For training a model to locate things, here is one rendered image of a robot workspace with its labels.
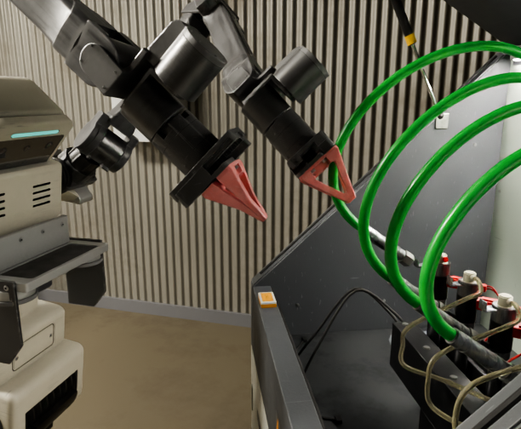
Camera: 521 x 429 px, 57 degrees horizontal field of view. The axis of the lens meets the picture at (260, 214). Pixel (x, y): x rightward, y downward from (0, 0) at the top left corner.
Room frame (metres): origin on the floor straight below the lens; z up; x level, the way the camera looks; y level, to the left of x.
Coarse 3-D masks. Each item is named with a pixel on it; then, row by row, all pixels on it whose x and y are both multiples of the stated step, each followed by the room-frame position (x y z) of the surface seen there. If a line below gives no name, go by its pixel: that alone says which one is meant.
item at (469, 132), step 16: (496, 112) 0.53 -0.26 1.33; (512, 112) 0.53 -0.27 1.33; (480, 128) 0.53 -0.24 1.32; (448, 144) 0.53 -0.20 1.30; (432, 160) 0.52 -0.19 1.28; (416, 176) 0.52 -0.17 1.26; (416, 192) 0.52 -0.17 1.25; (400, 208) 0.52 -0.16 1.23; (400, 224) 0.52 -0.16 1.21; (400, 288) 0.52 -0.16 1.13; (416, 304) 0.52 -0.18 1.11; (448, 320) 0.52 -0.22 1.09
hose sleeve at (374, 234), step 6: (372, 228) 0.68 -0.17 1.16; (372, 234) 0.68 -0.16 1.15; (378, 234) 0.68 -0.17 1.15; (372, 240) 0.68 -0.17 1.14; (378, 240) 0.68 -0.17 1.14; (384, 240) 0.68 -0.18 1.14; (378, 246) 0.68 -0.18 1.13; (384, 246) 0.68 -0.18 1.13; (402, 252) 0.68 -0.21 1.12; (402, 258) 0.68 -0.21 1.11
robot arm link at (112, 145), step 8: (112, 136) 1.06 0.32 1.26; (104, 144) 1.04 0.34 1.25; (112, 144) 1.06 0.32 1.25; (120, 144) 1.07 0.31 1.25; (96, 152) 1.04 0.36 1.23; (104, 152) 1.05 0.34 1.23; (112, 152) 1.05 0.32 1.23; (120, 152) 1.06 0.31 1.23; (96, 160) 1.06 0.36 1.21; (104, 160) 1.05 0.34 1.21; (112, 160) 1.06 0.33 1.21; (104, 168) 1.06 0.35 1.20
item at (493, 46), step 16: (448, 48) 0.69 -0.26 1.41; (464, 48) 0.69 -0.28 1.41; (480, 48) 0.70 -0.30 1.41; (496, 48) 0.70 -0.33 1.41; (512, 48) 0.70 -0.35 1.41; (416, 64) 0.69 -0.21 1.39; (400, 80) 0.69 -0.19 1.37; (368, 96) 0.68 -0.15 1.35; (352, 128) 0.68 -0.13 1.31; (336, 144) 0.68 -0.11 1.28; (336, 176) 0.67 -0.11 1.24; (336, 208) 0.68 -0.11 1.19; (352, 224) 0.68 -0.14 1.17
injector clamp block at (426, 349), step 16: (416, 336) 0.69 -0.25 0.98; (416, 352) 0.65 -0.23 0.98; (432, 352) 0.64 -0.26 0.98; (448, 352) 0.68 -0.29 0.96; (400, 368) 0.70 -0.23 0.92; (416, 368) 0.64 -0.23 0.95; (432, 368) 0.60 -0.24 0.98; (448, 368) 0.60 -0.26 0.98; (480, 368) 0.60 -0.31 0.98; (416, 384) 0.64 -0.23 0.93; (432, 384) 0.59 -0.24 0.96; (464, 384) 0.56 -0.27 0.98; (480, 384) 0.59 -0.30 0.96; (416, 400) 0.63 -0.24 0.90; (432, 400) 0.59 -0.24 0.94; (448, 400) 0.55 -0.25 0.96; (464, 400) 0.53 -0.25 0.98; (480, 400) 0.53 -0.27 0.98; (432, 416) 0.58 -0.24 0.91; (464, 416) 0.51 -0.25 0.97
